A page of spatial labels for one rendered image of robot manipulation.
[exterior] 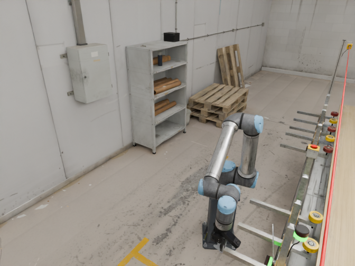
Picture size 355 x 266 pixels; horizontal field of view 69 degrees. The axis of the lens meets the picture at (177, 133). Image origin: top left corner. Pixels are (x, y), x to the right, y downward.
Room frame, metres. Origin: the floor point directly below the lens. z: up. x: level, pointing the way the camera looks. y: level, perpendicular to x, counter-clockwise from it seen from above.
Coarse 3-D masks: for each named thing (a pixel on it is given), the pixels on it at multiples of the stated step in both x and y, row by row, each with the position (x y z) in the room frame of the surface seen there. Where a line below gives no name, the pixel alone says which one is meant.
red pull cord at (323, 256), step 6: (348, 54) 2.67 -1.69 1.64; (342, 96) 1.39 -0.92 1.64; (342, 102) 1.28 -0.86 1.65; (342, 108) 1.21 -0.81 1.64; (336, 144) 0.84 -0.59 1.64; (336, 150) 0.79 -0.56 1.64; (336, 156) 0.75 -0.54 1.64; (336, 162) 0.72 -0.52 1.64; (330, 186) 0.59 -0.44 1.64; (330, 192) 0.57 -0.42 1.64; (330, 198) 0.54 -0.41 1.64; (330, 204) 0.52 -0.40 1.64; (330, 210) 0.50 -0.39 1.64; (324, 228) 0.44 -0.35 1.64; (324, 234) 0.42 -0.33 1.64; (324, 240) 0.40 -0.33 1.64; (324, 246) 0.39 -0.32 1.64; (324, 252) 0.37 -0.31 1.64; (324, 258) 0.36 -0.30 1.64
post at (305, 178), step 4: (304, 176) 1.32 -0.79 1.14; (308, 176) 1.32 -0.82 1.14; (304, 180) 1.32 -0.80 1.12; (300, 184) 1.32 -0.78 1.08; (304, 184) 1.31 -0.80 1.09; (300, 188) 1.32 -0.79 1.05; (304, 188) 1.31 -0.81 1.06; (300, 192) 1.32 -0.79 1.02; (300, 196) 1.31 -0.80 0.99; (300, 200) 1.31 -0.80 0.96
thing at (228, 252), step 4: (224, 248) 1.02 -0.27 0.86; (228, 248) 1.02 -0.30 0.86; (224, 252) 1.00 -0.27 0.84; (228, 252) 0.99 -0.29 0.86; (232, 252) 0.99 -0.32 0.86; (236, 252) 0.99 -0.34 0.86; (232, 256) 0.98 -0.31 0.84; (236, 256) 0.97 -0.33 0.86; (240, 256) 0.97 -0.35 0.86; (244, 256) 0.97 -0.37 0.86; (240, 260) 0.95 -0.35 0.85; (244, 260) 0.94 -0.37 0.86; (248, 260) 0.94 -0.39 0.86; (252, 260) 0.94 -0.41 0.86; (248, 264) 0.93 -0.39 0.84; (252, 264) 0.92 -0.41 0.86; (256, 264) 0.92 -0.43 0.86; (260, 264) 0.92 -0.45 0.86
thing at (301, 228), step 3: (297, 225) 0.90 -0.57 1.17; (300, 225) 0.90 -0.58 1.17; (303, 225) 0.90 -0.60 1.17; (297, 228) 0.88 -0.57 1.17; (300, 228) 0.88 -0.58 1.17; (303, 228) 0.88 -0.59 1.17; (306, 228) 0.88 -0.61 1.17; (300, 231) 0.86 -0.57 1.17; (303, 231) 0.86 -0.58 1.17; (306, 231) 0.86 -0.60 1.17; (294, 243) 0.89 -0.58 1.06; (297, 243) 0.88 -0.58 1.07; (291, 246) 0.89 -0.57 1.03; (288, 252) 0.89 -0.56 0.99
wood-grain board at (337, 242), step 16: (352, 112) 2.97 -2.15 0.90; (352, 128) 2.52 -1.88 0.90; (352, 144) 2.17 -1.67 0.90; (352, 160) 1.89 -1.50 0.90; (336, 176) 1.66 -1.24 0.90; (352, 176) 1.66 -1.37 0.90; (336, 192) 1.47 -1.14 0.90; (352, 192) 1.47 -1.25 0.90; (336, 208) 1.30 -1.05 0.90; (352, 208) 1.30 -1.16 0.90; (336, 224) 1.17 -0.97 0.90; (352, 224) 1.17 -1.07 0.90; (320, 240) 1.05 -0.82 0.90; (336, 240) 1.05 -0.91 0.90; (352, 240) 1.05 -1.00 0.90; (320, 256) 0.94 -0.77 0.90; (336, 256) 0.94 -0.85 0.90; (352, 256) 0.94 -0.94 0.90
